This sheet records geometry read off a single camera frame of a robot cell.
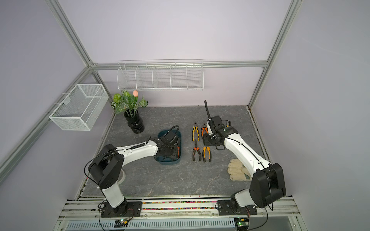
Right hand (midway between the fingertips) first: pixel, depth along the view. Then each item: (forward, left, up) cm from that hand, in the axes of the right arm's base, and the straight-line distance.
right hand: (207, 139), depth 85 cm
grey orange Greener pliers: (+16, 0, -13) cm, 20 cm away
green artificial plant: (+20, +49, +11) cm, 54 cm away
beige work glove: (-15, -18, -12) cm, 26 cm away
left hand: (-4, +20, -10) cm, 23 cm away
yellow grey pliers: (+19, +6, -13) cm, 24 cm away
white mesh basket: (+13, +75, +12) cm, 77 cm away
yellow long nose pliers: (-5, +1, -12) cm, 13 cm away
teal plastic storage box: (-10, +18, -3) cm, 21 cm away
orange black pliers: (+1, +6, -12) cm, 14 cm away
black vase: (+17, +48, -3) cm, 51 cm away
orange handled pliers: (-3, +18, -10) cm, 21 cm away
